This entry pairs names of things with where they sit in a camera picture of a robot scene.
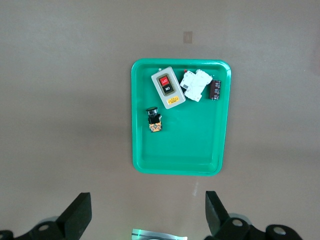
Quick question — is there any grey on-off switch box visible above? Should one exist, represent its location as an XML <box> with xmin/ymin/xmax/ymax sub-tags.
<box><xmin>150</xmin><ymin>66</ymin><xmax>187</xmax><ymax>110</ymax></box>

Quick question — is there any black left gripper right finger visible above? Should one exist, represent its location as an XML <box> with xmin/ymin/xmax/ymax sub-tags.
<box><xmin>203</xmin><ymin>191</ymin><xmax>305</xmax><ymax>240</ymax></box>

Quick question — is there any green plastic tray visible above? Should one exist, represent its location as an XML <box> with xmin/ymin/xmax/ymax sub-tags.
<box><xmin>130</xmin><ymin>58</ymin><xmax>232</xmax><ymax>177</ymax></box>

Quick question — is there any black yellow push button switch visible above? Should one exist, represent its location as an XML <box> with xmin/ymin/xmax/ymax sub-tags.
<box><xmin>145</xmin><ymin>106</ymin><xmax>163</xmax><ymax>133</ymax></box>

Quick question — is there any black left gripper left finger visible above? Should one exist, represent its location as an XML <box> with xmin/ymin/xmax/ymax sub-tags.
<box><xmin>0</xmin><ymin>191</ymin><xmax>93</xmax><ymax>240</ymax></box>

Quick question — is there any white circuit breaker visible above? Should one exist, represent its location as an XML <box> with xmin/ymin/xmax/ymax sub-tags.
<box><xmin>179</xmin><ymin>69</ymin><xmax>213</xmax><ymax>103</ymax></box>

